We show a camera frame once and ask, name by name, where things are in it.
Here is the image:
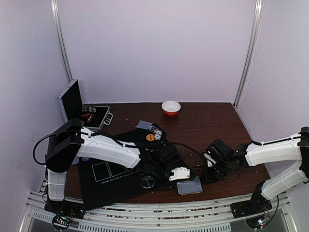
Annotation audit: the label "aluminium frame post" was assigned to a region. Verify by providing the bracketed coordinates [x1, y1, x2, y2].
[233, 0, 264, 109]
[50, 0, 73, 82]

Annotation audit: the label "white and red bowl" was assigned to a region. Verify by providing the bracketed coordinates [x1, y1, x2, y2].
[161, 101, 181, 116]

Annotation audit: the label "aluminium poker chip case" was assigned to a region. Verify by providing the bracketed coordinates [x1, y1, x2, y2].
[57, 79, 113, 131]

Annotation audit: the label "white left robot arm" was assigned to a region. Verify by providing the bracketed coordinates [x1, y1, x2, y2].
[45, 118, 191, 215]

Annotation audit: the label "black poker play mat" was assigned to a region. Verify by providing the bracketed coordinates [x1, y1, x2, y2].
[78, 129, 176, 210]

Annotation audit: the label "blue patterned playing card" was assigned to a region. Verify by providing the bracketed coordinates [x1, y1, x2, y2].
[136, 120, 153, 130]

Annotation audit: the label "far poker chip row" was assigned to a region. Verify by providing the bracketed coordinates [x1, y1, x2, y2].
[82, 106, 97, 113]

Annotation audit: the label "poker chip pile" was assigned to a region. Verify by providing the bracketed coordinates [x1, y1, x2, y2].
[148, 125, 162, 140]

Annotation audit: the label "grey playing card deck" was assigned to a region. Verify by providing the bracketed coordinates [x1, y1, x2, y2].
[177, 176, 203, 195]

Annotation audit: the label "black dealer button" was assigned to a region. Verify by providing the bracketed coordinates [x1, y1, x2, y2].
[140, 175, 155, 189]

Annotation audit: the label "right aluminium frame post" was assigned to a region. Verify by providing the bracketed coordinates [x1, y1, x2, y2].
[233, 0, 264, 109]

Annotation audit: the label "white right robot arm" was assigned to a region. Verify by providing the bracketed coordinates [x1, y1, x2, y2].
[201, 127, 309, 214]

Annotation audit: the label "left aluminium frame post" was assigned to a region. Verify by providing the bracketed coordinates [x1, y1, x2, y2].
[50, 0, 73, 82]

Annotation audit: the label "orange big blind button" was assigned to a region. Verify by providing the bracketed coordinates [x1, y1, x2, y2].
[146, 134, 155, 142]

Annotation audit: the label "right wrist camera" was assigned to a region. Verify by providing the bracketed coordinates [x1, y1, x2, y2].
[206, 139, 234, 163]

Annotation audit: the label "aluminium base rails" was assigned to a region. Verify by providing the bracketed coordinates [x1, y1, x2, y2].
[17, 191, 298, 232]

